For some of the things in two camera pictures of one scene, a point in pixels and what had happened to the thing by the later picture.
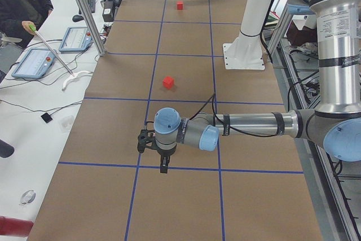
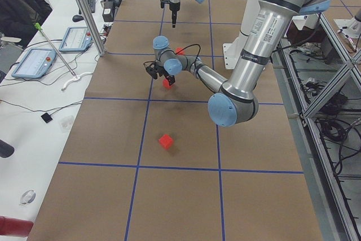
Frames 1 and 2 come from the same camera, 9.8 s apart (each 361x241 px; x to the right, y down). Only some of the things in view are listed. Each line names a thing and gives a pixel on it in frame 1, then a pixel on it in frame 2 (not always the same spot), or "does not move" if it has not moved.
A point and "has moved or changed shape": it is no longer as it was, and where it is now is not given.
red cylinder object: [13, 226] does not move
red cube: [168, 82] does not move
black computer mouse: [76, 18] does not move
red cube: [180, 5] has moved or changed shape
